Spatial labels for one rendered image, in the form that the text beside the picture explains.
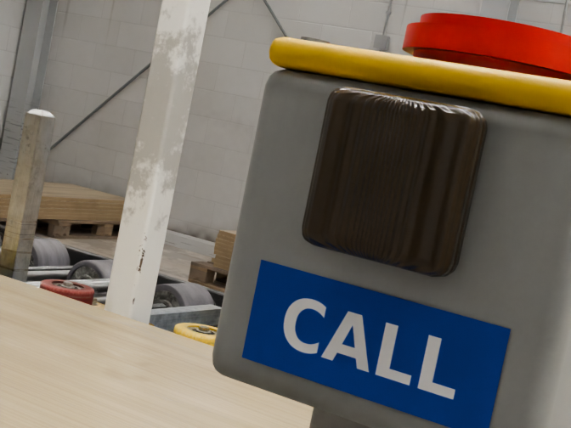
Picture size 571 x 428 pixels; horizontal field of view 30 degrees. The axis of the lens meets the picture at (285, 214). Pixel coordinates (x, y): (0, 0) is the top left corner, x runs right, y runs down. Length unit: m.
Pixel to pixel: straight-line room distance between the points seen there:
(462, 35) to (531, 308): 0.06
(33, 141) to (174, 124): 0.38
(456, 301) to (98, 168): 9.47
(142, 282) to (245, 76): 7.37
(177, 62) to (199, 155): 7.54
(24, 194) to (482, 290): 1.62
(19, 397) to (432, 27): 0.87
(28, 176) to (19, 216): 0.07
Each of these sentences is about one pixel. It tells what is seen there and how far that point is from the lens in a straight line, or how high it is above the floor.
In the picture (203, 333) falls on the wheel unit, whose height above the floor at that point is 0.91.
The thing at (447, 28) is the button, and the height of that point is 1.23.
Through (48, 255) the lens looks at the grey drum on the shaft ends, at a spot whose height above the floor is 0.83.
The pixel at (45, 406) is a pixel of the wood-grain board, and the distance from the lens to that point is 1.04.
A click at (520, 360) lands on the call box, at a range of 0.19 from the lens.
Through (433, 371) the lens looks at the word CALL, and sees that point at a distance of 0.20.
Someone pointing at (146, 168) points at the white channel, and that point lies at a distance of 1.47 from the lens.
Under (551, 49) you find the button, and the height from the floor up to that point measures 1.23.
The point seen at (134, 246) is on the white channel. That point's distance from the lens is 1.48.
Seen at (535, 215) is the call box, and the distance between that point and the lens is 0.19.
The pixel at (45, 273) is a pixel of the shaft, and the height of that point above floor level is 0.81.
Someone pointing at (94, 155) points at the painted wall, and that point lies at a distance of 9.69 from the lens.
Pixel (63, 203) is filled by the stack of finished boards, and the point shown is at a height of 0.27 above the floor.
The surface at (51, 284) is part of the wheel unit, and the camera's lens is 1.60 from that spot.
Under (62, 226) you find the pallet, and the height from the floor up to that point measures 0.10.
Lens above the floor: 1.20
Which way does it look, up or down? 5 degrees down
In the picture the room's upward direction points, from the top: 11 degrees clockwise
